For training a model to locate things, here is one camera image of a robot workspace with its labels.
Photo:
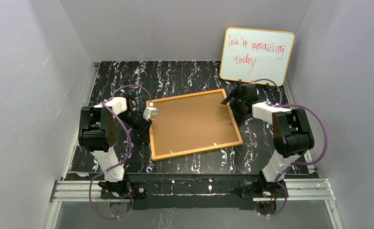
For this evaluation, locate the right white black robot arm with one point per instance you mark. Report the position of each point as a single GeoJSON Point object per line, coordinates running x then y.
{"type": "Point", "coordinates": [292, 134]}

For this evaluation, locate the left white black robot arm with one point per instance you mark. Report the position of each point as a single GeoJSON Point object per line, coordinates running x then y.
{"type": "Point", "coordinates": [97, 131]}

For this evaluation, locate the yellow wooden picture frame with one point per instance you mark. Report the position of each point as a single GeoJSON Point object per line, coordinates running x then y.
{"type": "Point", "coordinates": [152, 136]}

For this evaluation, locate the brown backing board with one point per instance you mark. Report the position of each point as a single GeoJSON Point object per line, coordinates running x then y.
{"type": "Point", "coordinates": [193, 123]}

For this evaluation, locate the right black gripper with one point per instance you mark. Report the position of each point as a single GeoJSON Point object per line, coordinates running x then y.
{"type": "Point", "coordinates": [235, 99]}

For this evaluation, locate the whiteboard with red writing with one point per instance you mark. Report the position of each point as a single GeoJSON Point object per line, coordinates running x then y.
{"type": "Point", "coordinates": [255, 54]}

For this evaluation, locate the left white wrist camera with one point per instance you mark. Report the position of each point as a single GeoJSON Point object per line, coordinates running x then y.
{"type": "Point", "coordinates": [149, 111]}

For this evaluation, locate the aluminium rail with black bases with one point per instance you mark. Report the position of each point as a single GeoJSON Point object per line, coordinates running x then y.
{"type": "Point", "coordinates": [149, 191]}

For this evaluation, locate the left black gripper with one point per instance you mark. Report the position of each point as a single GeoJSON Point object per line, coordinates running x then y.
{"type": "Point", "coordinates": [143, 127]}

